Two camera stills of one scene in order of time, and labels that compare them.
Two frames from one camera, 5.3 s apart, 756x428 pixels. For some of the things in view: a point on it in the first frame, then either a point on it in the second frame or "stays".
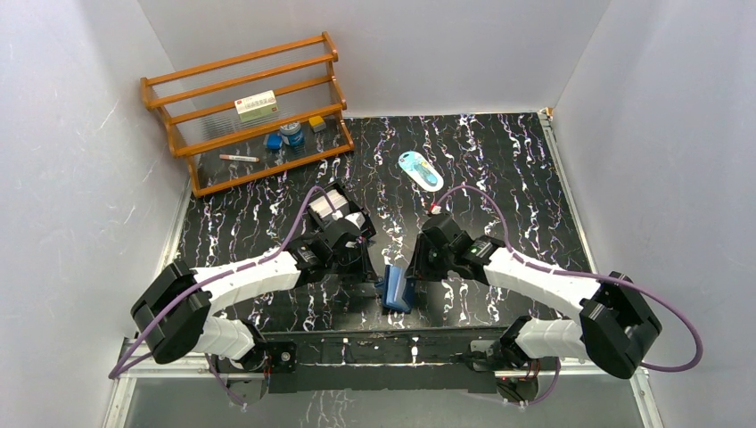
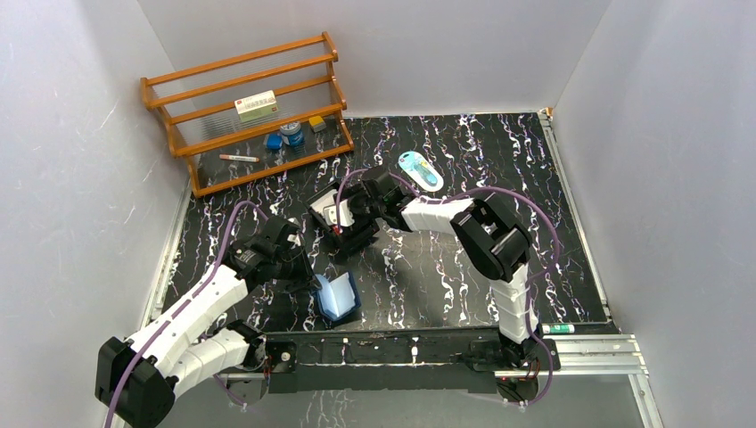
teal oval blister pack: (421, 171) stays
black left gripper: (366, 259) -> (305, 269)
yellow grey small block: (316, 123) stays
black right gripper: (418, 267) -> (359, 192)
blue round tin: (291, 134) stays
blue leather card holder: (398, 292) -> (338, 296)
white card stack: (322, 206) stays
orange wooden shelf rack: (255, 115) stays
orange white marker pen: (240, 158) stays
